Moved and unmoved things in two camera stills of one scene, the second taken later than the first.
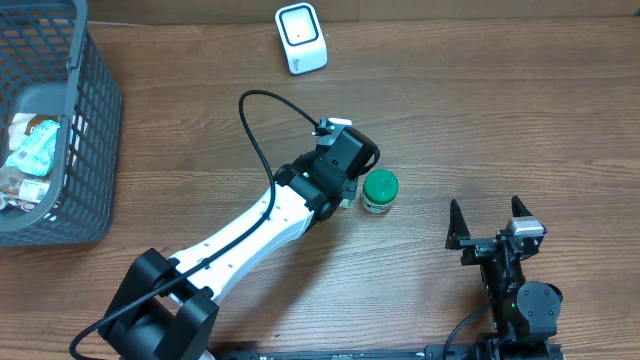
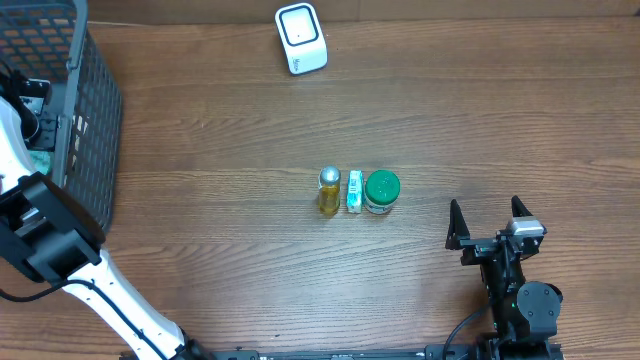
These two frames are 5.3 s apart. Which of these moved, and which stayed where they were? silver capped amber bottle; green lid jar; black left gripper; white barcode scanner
Moved: black left gripper; silver capped amber bottle
Stayed: green lid jar; white barcode scanner
